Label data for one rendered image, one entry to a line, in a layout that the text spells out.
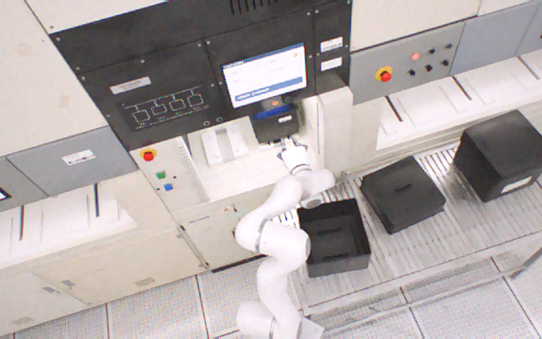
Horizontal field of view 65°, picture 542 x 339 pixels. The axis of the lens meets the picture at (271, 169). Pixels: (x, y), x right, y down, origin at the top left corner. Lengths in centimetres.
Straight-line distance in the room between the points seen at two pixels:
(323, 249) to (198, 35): 114
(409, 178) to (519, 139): 50
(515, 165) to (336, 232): 82
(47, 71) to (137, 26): 30
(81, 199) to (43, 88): 102
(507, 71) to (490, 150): 68
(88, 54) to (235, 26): 44
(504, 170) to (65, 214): 207
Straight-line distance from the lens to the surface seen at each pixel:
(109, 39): 135
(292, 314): 150
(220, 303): 283
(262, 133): 208
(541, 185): 242
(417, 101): 242
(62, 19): 132
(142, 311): 297
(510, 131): 222
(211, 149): 223
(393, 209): 204
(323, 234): 206
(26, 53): 139
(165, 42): 137
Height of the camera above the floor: 266
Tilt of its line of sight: 57 degrees down
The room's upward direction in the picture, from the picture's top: 12 degrees counter-clockwise
